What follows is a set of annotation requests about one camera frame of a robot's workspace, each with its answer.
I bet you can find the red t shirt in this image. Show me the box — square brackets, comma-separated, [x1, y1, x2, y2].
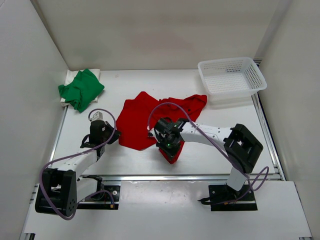
[116, 91, 207, 151]

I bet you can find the green t shirt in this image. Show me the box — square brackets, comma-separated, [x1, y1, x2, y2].
[57, 68, 105, 113]

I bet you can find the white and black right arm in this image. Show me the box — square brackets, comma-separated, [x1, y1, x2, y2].
[149, 118, 264, 200]

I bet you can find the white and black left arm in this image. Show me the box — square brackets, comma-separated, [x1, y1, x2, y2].
[34, 120, 121, 220]

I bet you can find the white front cover board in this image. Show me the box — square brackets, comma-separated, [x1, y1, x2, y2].
[24, 181, 312, 240]

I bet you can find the white plastic basket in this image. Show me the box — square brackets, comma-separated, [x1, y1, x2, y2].
[197, 57, 267, 102]

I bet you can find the aluminium left table rail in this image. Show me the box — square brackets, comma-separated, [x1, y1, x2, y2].
[48, 106, 69, 164]

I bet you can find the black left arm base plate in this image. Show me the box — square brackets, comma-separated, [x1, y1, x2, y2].
[76, 175, 121, 210]

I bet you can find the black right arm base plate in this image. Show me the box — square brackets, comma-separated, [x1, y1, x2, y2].
[198, 184, 258, 212]

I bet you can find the aluminium right table rail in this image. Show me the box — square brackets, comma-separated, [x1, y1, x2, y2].
[251, 93, 287, 181]

